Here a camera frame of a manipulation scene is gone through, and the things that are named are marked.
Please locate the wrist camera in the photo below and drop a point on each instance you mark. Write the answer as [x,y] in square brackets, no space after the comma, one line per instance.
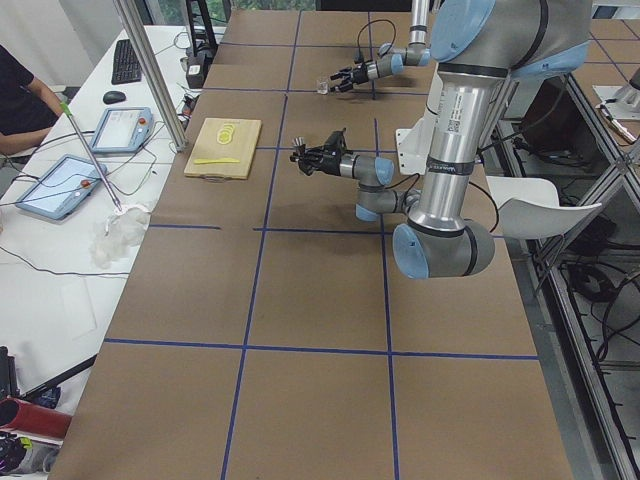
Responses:
[335,145]

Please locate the aluminium frame post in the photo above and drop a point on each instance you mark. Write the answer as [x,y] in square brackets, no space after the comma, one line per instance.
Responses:
[134,27]

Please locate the black keyboard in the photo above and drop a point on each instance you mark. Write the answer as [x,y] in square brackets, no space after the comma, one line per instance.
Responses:
[126,67]

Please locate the wooden cutting board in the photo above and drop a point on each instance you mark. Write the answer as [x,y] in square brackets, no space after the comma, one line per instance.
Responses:
[242,147]

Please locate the crumpled white tissue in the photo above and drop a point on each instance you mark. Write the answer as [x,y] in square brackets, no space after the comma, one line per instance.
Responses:
[121,231]

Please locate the green handled reacher grabber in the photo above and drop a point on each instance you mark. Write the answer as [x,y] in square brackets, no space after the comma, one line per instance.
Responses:
[119,209]

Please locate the far blue teach pendant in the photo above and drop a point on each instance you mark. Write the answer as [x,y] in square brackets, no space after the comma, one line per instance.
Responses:
[122,130]

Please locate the clear glass beaker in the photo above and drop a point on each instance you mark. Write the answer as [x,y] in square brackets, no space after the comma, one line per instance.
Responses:
[322,85]

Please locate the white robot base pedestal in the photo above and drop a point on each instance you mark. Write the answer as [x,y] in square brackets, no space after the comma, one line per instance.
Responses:
[415,150]

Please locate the white plastic chair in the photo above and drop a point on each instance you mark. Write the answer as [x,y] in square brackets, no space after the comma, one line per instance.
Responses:
[529,208]

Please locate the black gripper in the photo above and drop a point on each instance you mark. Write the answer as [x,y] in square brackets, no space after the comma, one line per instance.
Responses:
[362,72]
[327,163]

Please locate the blue teach pendant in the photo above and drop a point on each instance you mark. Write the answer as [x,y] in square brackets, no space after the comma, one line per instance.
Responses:
[61,189]
[122,130]

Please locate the black computer mouse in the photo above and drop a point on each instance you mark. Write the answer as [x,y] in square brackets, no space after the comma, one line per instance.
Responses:
[113,97]

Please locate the steel measuring jigger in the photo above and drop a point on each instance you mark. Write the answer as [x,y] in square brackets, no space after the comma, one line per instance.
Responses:
[299,148]

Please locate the person in black shirt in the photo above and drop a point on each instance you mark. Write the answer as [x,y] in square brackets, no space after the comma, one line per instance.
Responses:
[29,108]

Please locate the lemon slice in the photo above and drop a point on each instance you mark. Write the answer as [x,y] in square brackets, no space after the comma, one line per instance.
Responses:
[225,133]

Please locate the red cylinder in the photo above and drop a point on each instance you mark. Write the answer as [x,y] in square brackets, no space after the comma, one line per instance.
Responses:
[22,416]

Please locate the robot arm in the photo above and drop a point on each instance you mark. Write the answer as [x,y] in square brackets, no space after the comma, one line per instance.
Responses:
[391,60]
[477,46]

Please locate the near blue teach pendant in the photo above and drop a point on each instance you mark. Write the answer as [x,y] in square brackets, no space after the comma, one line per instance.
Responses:
[61,189]

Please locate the yellow plastic knife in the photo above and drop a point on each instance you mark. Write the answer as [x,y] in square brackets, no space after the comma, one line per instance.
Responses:
[221,160]

